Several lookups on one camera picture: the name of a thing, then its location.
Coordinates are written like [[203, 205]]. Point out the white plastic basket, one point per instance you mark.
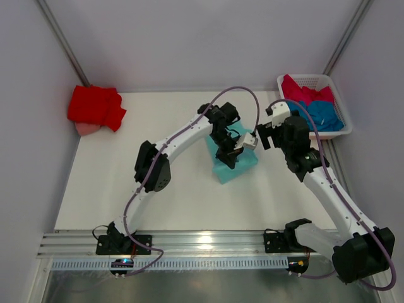
[[317, 82]]

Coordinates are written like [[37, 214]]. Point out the blue t shirt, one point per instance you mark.
[[322, 113]]

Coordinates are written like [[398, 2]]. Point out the teal t shirt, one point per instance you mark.
[[245, 161]]

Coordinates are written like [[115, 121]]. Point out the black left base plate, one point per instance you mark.
[[106, 246]]

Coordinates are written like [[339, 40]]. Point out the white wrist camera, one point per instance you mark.
[[247, 140], [277, 113]]

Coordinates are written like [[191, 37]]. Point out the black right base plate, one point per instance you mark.
[[277, 243]]

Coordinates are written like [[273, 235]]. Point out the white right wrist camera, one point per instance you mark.
[[277, 113]]

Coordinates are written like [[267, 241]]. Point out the aluminium mounting rail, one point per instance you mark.
[[82, 243]]

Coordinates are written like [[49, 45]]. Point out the pink folded t shirt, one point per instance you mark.
[[84, 129]]

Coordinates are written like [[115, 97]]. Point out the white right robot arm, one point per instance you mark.
[[360, 248]]

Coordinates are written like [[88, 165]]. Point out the magenta t shirt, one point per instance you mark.
[[291, 90]]

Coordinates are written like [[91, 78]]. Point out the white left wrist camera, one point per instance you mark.
[[247, 140]]

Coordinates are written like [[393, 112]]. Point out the white slotted cable duct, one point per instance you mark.
[[165, 263]]

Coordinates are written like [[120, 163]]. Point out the red folded t shirt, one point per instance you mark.
[[96, 105]]

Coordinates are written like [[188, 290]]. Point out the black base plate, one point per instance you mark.
[[277, 243], [106, 246]]

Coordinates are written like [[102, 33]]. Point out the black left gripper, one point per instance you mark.
[[229, 156]]

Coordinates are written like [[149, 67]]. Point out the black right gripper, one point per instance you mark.
[[266, 130]]

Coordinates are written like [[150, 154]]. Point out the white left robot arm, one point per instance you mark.
[[152, 168]]

